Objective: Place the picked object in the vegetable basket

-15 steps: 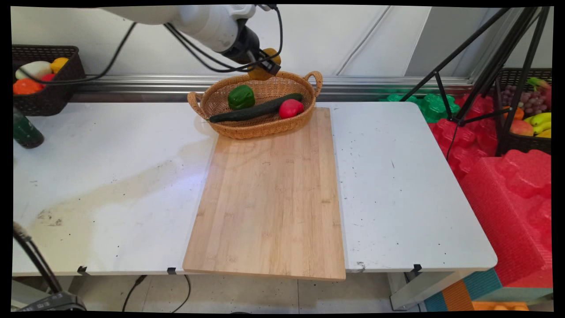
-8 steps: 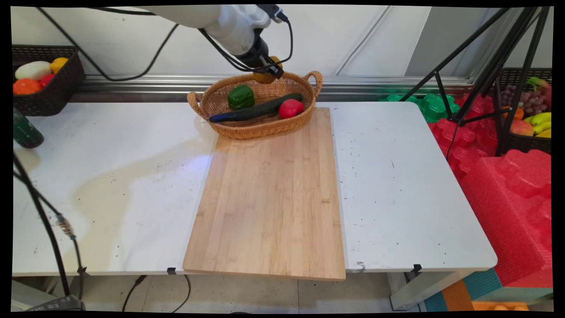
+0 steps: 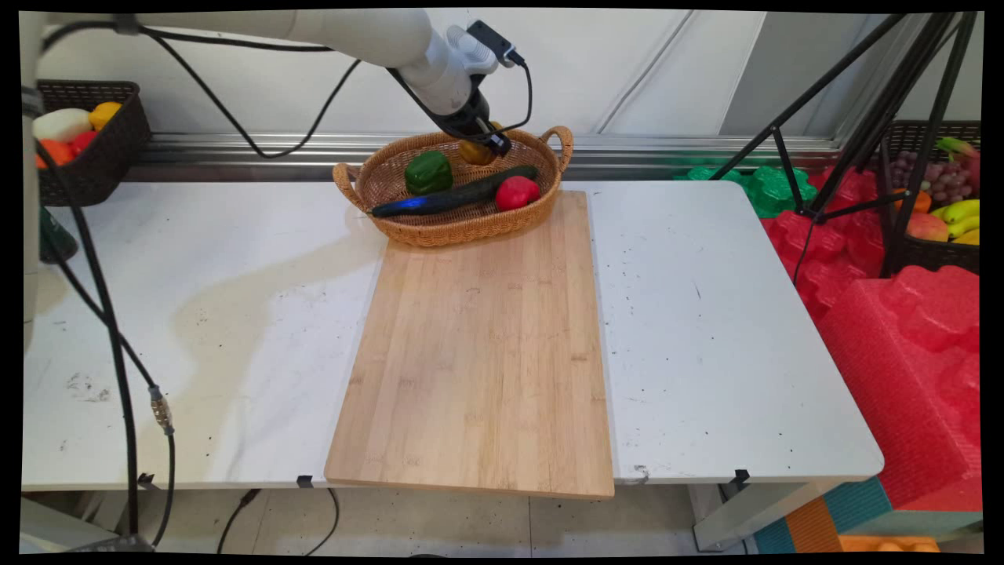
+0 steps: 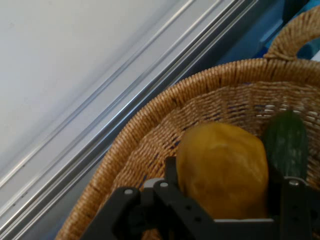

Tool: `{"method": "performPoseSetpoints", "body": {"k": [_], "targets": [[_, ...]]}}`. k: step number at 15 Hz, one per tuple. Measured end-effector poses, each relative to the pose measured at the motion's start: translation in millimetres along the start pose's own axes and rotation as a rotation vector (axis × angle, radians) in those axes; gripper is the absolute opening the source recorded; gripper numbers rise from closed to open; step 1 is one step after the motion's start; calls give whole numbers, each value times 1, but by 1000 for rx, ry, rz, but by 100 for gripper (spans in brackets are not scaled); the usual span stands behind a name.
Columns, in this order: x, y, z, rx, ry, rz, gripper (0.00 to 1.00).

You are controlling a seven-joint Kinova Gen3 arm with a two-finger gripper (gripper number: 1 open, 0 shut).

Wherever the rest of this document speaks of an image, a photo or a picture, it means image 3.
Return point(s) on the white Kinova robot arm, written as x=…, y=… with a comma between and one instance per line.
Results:
x=353, y=35

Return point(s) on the aluminium wall rail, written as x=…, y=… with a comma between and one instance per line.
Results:
x=667, y=149

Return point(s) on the large red foam block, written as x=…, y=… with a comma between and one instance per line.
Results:
x=910, y=377

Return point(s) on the small red toy vegetable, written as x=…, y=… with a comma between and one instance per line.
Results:
x=83, y=142

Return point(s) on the orange toy vegetable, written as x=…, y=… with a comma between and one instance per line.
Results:
x=56, y=151

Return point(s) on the yellow toy bananas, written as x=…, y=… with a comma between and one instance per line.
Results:
x=961, y=212

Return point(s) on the dark green object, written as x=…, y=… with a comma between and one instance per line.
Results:
x=56, y=239

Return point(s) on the black camera tripod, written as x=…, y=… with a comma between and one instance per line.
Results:
x=886, y=102

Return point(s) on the bamboo cutting board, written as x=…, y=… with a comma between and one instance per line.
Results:
x=478, y=353

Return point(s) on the purple toy grapes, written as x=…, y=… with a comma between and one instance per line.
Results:
x=945, y=182

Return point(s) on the yellow oval toy fruit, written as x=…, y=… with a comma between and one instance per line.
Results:
x=473, y=153

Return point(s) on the white table leg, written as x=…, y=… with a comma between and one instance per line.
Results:
x=745, y=518

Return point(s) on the dark green toy cucumber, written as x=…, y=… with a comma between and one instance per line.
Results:
x=447, y=198

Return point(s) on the green toy bell pepper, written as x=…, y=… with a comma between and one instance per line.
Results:
x=428, y=173

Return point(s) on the green and red toy fruit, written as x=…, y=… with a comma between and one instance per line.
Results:
x=957, y=147

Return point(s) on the large black plastic basket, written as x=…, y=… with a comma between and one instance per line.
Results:
x=937, y=257

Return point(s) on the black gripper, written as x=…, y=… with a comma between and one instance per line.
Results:
x=464, y=114

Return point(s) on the black stand pole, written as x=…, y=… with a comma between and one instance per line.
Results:
x=118, y=369

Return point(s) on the teal and orange floor mat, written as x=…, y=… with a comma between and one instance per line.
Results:
x=855, y=510

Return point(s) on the red foam piece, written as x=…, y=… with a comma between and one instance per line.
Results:
x=831, y=251

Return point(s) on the white toy vegetable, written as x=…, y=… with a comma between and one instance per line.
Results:
x=61, y=124

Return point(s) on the small black plastic basket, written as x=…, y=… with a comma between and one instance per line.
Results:
x=118, y=153

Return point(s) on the pink toy peach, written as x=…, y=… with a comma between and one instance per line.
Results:
x=928, y=227

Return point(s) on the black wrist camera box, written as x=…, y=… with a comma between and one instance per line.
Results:
x=490, y=39

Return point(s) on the woven wicker basket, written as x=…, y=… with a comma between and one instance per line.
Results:
x=471, y=227

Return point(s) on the yellow toy vegetable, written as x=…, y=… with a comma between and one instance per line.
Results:
x=105, y=114

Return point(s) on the green foam piece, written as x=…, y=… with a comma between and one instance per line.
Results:
x=773, y=192

